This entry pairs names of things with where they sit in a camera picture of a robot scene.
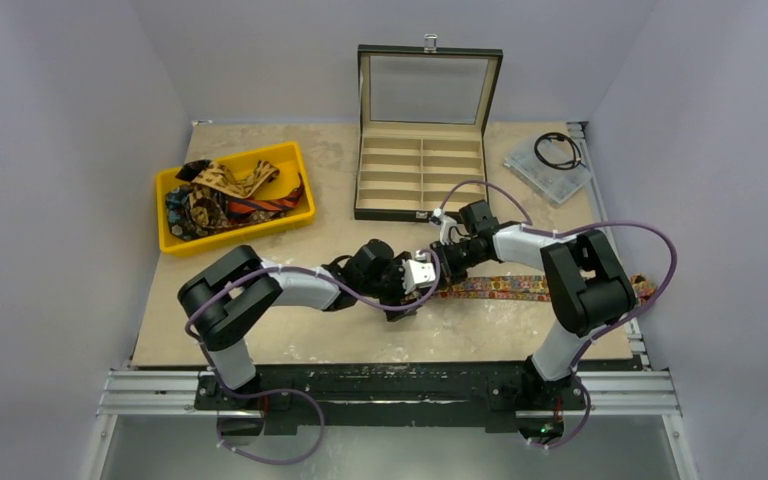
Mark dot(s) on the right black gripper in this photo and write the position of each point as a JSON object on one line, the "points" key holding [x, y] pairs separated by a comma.
{"points": [[441, 253]]}

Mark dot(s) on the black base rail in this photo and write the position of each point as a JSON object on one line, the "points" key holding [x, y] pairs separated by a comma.
{"points": [[498, 397]]}

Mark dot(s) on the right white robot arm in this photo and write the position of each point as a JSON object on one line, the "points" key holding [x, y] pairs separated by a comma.
{"points": [[587, 287]]}

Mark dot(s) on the clear plastic box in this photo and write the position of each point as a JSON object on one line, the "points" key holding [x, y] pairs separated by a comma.
{"points": [[552, 164]]}

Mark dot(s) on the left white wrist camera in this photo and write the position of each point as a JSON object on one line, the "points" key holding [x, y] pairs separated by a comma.
{"points": [[419, 272]]}

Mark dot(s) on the yellow plastic bin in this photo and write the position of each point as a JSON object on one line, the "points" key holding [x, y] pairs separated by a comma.
{"points": [[286, 157]]}

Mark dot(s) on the black compartment display case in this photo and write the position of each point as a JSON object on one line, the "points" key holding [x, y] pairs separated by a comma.
{"points": [[423, 114]]}

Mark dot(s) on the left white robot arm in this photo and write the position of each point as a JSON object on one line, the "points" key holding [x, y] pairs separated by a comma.
{"points": [[223, 302]]}

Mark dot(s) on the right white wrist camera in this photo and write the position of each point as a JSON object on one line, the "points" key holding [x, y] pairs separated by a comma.
{"points": [[449, 232]]}

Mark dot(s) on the dark blue patterned tie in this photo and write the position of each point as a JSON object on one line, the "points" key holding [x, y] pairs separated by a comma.
{"points": [[195, 211]]}

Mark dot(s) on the colourful patterned tie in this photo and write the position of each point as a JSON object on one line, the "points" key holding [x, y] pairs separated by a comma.
{"points": [[520, 287]]}

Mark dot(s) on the tan patterned tie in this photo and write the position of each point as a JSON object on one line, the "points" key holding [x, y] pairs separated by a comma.
{"points": [[219, 177]]}

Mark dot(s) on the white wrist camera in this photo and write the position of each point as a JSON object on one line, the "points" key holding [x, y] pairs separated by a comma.
{"points": [[449, 232], [419, 272]]}

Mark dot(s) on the orange black striped tie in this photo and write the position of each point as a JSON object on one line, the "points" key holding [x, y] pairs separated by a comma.
{"points": [[252, 211]]}

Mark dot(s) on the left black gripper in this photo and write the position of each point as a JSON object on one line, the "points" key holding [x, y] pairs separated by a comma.
{"points": [[395, 268]]}

